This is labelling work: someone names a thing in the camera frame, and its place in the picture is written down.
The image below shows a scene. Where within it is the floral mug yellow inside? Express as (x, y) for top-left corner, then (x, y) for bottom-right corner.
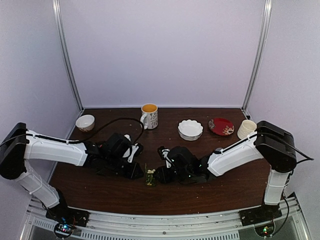
(140, 103), (159, 130)

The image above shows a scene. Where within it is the white fluted bowl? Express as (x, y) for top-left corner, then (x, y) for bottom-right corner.
(177, 119), (204, 142)

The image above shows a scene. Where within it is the right black braided cable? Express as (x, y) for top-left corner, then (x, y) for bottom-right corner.
(214, 132), (315, 226)

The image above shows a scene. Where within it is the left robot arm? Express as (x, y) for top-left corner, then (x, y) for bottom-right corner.
(0, 122), (144, 222)

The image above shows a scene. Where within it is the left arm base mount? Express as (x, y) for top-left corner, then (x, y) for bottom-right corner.
(42, 197), (90, 227)

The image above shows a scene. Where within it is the left aluminium frame post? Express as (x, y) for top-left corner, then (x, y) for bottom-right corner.
(52, 0), (84, 112)

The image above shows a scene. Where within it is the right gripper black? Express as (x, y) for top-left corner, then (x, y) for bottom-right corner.
(153, 165), (192, 184)

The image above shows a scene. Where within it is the cream ribbed mug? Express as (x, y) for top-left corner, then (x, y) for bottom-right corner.
(237, 119), (257, 140)

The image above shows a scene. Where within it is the aluminium frame post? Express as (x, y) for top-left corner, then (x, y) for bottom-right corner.
(241, 0), (273, 116)
(52, 0), (84, 112)

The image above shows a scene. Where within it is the green pill organizer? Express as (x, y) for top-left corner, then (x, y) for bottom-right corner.
(144, 164), (157, 187)

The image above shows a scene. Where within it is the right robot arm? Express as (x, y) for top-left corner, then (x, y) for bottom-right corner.
(154, 120), (297, 221)

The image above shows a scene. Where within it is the left black braided cable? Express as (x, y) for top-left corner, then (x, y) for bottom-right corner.
(0, 116), (146, 151)

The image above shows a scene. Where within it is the aluminium front rail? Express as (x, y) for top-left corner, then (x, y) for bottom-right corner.
(19, 197), (311, 240)

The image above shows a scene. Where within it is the right aluminium frame post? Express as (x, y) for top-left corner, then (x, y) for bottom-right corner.
(241, 0), (273, 116)

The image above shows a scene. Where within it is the black braided cable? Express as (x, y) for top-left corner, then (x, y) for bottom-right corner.
(0, 116), (146, 151)
(214, 132), (315, 226)

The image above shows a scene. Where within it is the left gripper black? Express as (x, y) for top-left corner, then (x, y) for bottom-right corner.
(105, 154), (145, 181)

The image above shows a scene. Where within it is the red floral plate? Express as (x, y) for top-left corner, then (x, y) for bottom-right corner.
(208, 117), (235, 136)

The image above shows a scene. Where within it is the small white tea cup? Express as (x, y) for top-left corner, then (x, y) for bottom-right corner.
(75, 114), (95, 132)

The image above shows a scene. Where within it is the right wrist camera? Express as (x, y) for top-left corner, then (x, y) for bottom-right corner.
(157, 146), (172, 169)

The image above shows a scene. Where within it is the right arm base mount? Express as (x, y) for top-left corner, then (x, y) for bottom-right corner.
(239, 201), (282, 227)

